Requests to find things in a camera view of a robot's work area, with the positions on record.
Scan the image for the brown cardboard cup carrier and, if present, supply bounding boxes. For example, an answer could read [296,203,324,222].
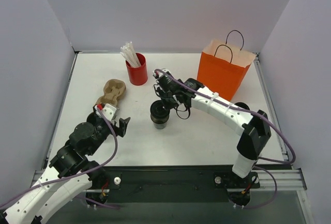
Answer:
[95,79,126,109]

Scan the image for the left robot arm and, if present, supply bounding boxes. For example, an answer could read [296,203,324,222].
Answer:
[1,113,130,223]

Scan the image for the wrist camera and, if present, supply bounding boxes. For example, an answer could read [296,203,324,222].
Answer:
[153,68,171,79]
[94,103,119,122]

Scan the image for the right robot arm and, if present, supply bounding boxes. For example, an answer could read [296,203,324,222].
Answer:
[154,72,271,187]

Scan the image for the white wrapped straws bundle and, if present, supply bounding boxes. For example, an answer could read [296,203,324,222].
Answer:
[120,42,141,68]

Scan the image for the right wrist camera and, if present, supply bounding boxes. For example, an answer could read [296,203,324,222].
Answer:
[153,68,171,79]

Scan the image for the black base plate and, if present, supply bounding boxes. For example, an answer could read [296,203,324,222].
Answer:
[74,165,262,208]

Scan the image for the orange paper bag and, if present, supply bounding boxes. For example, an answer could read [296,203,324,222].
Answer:
[197,30,256,101]

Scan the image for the black cup lid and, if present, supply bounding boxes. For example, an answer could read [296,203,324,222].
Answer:
[235,102,250,110]
[150,100,170,118]

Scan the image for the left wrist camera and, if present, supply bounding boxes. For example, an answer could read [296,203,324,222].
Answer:
[94,103,119,122]

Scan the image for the aluminium frame rail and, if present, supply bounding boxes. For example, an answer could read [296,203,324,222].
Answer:
[254,169,307,191]

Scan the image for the red cylindrical holder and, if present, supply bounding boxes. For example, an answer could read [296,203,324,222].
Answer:
[126,53,148,86]

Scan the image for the black coffee cup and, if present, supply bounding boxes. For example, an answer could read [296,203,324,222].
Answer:
[86,112,100,129]
[151,110,170,129]

